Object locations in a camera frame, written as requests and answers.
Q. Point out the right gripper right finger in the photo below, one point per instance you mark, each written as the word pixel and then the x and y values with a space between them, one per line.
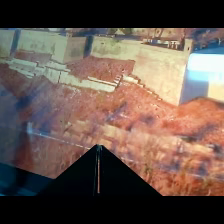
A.
pixel 123 178

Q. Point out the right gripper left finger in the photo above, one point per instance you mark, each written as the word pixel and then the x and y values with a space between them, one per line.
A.
pixel 79 176

